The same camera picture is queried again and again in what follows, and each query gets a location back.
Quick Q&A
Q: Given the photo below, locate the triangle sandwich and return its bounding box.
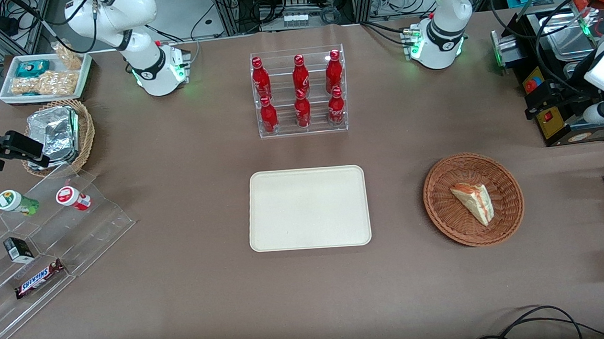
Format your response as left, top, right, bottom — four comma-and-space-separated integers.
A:
449, 180, 496, 230

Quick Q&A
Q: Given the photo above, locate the wicker basket with foil container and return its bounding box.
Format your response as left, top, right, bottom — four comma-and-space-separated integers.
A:
18, 97, 98, 179

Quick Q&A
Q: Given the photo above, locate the white rectangular snack tray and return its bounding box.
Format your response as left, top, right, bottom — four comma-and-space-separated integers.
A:
0, 50, 95, 107

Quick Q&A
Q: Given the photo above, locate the cream plastic tray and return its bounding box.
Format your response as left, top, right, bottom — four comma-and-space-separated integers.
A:
245, 164, 373, 254

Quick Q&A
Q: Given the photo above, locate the brown wicker sandwich basket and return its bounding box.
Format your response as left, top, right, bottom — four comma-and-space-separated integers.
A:
420, 149, 528, 251

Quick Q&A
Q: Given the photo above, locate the stainless steel tray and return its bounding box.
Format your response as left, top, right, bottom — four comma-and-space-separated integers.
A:
536, 12, 598, 64

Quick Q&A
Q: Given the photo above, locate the aluminium foil container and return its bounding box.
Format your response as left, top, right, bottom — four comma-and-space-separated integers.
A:
24, 105, 83, 172

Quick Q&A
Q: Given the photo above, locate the green cup with white lid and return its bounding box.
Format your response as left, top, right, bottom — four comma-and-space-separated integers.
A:
0, 188, 41, 219

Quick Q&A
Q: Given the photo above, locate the large clear nut bag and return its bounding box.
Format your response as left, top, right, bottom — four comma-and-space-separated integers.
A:
9, 69, 79, 99

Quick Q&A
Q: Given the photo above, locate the red cup with white lid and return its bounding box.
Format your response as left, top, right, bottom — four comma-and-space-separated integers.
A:
54, 184, 93, 213

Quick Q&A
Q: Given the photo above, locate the teal snack packet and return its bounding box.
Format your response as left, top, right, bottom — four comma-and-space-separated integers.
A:
14, 59, 52, 79

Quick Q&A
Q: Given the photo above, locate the small clear nut bag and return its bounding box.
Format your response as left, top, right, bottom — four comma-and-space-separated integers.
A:
51, 40, 85, 72

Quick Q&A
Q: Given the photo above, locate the small black box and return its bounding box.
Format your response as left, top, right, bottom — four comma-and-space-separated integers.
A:
3, 235, 36, 266

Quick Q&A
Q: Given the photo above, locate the clear acrylic stepped shelf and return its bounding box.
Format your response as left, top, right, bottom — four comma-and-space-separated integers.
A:
0, 159, 144, 339

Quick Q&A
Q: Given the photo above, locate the black power adapter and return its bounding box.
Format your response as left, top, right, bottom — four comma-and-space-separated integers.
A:
0, 13, 21, 36

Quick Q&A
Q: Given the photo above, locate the Snickers chocolate bar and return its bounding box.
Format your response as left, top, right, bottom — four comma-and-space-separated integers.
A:
13, 258, 68, 300

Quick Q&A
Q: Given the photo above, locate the brown table cover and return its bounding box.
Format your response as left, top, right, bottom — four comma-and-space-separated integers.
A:
0, 6, 604, 339

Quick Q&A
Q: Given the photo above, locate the red cola bottle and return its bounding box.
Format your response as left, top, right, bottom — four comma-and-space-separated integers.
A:
251, 56, 273, 101
326, 86, 347, 127
259, 95, 280, 136
293, 88, 313, 130
291, 54, 312, 98
323, 49, 345, 95

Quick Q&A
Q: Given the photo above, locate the clear acrylic bottle rack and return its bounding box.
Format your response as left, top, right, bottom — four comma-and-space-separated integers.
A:
249, 43, 350, 140

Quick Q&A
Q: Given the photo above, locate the white power strip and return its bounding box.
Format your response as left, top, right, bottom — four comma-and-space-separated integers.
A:
281, 11, 311, 29

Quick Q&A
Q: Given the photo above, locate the metal device with green light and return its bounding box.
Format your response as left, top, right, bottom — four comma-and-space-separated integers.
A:
490, 28, 524, 76

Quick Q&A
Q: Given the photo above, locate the black equipment box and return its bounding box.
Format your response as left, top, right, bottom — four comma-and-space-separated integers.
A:
502, 6, 604, 150

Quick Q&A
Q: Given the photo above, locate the black floor cable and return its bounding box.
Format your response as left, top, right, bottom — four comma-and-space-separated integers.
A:
465, 301, 604, 339

